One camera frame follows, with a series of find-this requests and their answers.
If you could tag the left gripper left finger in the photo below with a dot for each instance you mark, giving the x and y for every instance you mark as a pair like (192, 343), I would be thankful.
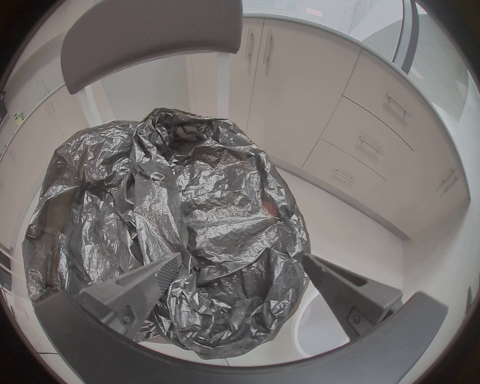
(127, 296)

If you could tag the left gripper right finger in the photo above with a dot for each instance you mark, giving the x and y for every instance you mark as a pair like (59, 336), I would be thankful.
(360, 300)

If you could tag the black plastic bag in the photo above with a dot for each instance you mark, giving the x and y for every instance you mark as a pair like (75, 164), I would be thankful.
(210, 195)

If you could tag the white trash bin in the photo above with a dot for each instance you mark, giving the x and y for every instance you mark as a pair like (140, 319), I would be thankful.
(318, 333)

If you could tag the beige cabinet with drawers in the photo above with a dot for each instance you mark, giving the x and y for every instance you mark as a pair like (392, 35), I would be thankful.
(300, 112)

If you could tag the grey chair with white legs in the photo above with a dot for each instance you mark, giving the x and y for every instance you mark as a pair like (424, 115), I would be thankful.
(150, 33)

